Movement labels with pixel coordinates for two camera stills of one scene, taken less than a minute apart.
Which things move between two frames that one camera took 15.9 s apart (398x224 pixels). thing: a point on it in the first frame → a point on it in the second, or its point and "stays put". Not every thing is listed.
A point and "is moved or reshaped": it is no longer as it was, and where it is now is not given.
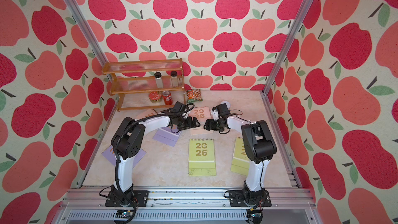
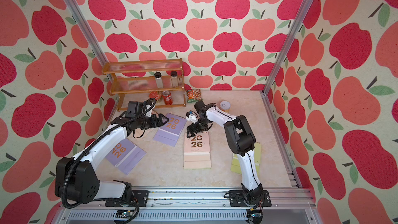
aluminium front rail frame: [82, 205] stays put
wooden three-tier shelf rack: [146, 84] stays put
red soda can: [167, 97] stays put
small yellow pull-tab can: [227, 103] stays put
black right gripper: [210, 124] → [189, 129]
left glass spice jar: [157, 75] stays put
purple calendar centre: [165, 135] stays put
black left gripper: [189, 124] → [155, 120]
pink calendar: [202, 114] is moved or reshaped
